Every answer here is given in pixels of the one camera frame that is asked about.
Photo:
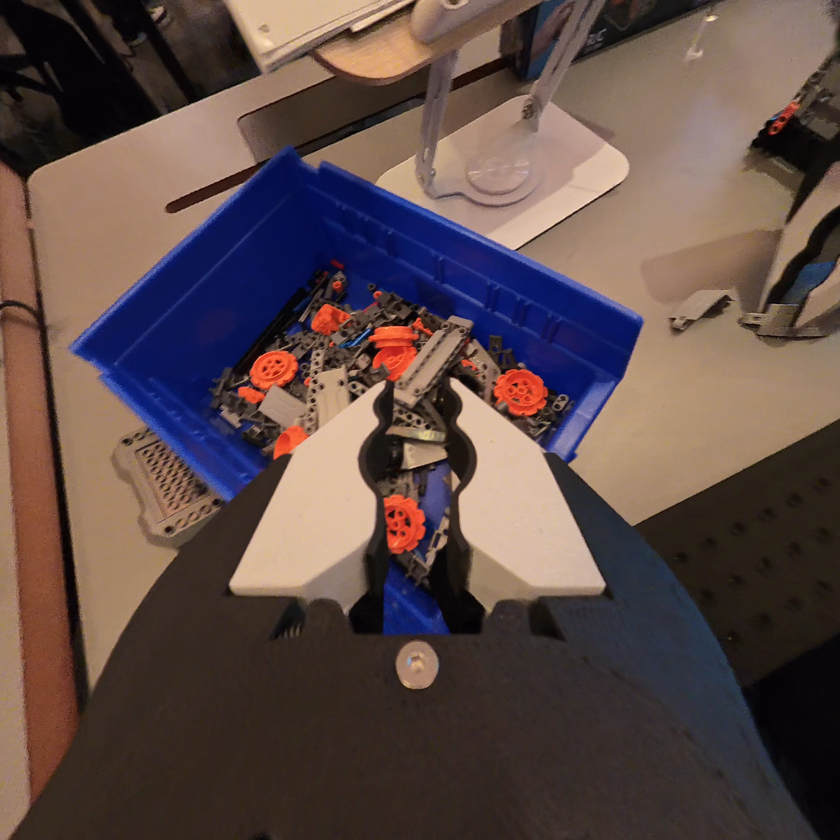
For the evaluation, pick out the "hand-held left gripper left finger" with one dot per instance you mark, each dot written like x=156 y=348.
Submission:
x=308 y=525

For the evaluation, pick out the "grey orange toy brick model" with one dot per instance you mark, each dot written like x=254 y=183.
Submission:
x=814 y=111

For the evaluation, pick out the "blue plastic storage bin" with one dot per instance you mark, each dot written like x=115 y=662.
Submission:
x=229 y=262

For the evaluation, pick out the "pile of toy brick parts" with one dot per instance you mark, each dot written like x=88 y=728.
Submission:
x=394 y=354

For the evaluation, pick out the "wooden backing board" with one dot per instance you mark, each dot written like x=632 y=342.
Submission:
x=380 y=59

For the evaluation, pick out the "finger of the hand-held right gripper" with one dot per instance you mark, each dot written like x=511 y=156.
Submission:
x=797 y=243
x=814 y=318

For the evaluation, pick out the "paper instruction booklet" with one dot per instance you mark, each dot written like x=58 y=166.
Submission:
x=295 y=26

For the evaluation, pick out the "grey perforated toy brick block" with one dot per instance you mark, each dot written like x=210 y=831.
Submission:
x=164 y=485

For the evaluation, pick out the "white metal board stand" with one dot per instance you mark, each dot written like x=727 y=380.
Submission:
x=577 y=170

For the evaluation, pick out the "blue toy kit box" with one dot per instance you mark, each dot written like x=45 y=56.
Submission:
x=538 y=39

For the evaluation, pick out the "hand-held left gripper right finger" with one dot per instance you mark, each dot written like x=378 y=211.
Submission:
x=531 y=525

